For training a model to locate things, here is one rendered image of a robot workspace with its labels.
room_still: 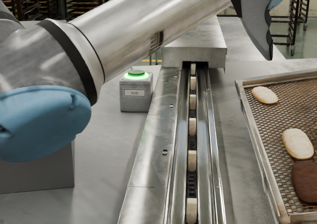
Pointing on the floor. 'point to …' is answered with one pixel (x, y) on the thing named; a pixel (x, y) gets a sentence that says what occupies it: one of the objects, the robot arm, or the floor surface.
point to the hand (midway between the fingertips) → (312, 46)
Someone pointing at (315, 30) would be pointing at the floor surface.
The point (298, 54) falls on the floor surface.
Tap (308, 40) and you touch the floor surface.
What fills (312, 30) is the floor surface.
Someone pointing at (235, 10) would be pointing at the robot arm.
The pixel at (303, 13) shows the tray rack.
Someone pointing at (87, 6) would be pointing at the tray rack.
